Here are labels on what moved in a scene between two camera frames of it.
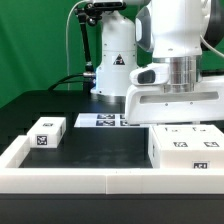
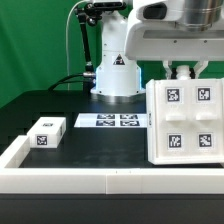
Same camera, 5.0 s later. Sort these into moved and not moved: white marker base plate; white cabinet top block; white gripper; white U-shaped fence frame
Moved: white gripper
Not moved: white marker base plate; white U-shaped fence frame; white cabinet top block
